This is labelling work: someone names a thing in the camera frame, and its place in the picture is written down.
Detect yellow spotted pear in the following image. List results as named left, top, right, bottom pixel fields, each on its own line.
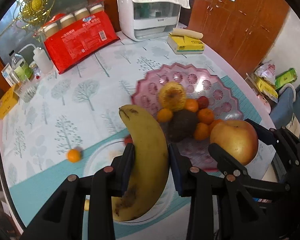
left=158, top=82, right=186, bottom=112

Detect dark green avocado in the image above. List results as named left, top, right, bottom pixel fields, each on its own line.
left=167, top=109, right=198, bottom=142

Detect small white carton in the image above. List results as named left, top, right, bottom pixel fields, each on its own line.
left=1, top=63, right=20, bottom=87

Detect tree print tablecloth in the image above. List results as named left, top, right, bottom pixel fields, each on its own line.
left=0, top=35, right=274, bottom=226

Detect yellow flat box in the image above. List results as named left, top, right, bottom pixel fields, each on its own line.
left=0, top=84, right=19, bottom=120

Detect bags on floor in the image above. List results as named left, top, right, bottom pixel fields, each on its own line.
left=246, top=60, right=298, bottom=103

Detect small red fruit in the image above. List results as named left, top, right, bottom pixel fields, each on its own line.
left=124, top=135, right=133, bottom=145

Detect small tangerine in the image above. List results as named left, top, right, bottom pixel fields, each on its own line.
left=66, top=149, right=81, bottom=163
left=209, top=119, right=223, bottom=133

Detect clear bottle green label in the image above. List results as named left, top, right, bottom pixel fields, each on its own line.
left=9, top=51, right=33, bottom=81

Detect white countertop appliance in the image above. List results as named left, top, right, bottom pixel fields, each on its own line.
left=117, top=0, right=182, bottom=42

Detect pink plastic stool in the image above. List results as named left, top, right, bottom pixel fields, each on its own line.
left=257, top=94, right=271, bottom=114

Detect blue chair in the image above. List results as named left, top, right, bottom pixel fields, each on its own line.
left=270, top=84, right=300, bottom=139

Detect small glass jar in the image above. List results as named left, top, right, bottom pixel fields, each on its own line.
left=29, top=61, right=42, bottom=80

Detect yellow tissue pack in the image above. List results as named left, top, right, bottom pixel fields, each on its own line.
left=167, top=28, right=205, bottom=55

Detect pink glass fruit bowl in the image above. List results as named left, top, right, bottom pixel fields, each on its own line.
left=131, top=63, right=243, bottom=172

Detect yellow banana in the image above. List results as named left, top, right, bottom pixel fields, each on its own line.
left=111, top=105, right=169, bottom=222

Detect red yellow apple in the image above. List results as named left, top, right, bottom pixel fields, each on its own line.
left=210, top=120, right=258, bottom=166

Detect small dark red plum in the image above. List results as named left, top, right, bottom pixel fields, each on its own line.
left=197, top=96, right=209, bottom=109

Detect brown wooden cabinet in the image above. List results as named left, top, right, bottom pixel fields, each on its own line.
left=188, top=0, right=289, bottom=77

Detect red snack package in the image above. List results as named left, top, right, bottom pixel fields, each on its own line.
left=37, top=0, right=119, bottom=74

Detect clear drinking glass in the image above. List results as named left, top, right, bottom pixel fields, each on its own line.
left=14, top=78, right=39, bottom=103

